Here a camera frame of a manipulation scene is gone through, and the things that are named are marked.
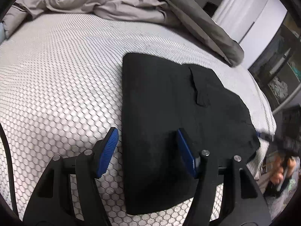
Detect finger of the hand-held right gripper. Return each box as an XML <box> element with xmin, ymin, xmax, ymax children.
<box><xmin>256</xmin><ymin>131</ymin><xmax>274</xmax><ymax>143</ymax></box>

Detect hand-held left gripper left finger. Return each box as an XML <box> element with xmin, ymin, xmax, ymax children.
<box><xmin>22</xmin><ymin>127</ymin><xmax>119</xmax><ymax>226</ymax></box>

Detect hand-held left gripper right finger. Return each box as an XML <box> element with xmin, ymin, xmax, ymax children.
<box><xmin>177</xmin><ymin>128</ymin><xmax>273</xmax><ymax>226</ymax></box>

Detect black pants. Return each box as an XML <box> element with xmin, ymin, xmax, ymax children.
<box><xmin>122</xmin><ymin>52</ymin><xmax>261</xmax><ymax>216</ymax></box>

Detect person's right hand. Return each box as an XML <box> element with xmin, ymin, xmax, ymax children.
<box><xmin>271</xmin><ymin>157</ymin><xmax>297</xmax><ymax>184</ymax></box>

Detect dark shelf cabinet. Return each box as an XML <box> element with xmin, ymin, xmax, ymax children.
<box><xmin>247</xmin><ymin>12</ymin><xmax>301</xmax><ymax>113</ymax></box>

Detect dark grey duvet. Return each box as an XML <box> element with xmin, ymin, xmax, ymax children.
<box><xmin>143</xmin><ymin>0</ymin><xmax>245</xmax><ymax>67</ymax></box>

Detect black cable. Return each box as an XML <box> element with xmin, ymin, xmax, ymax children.
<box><xmin>0</xmin><ymin>122</ymin><xmax>20</xmax><ymax>215</ymax></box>

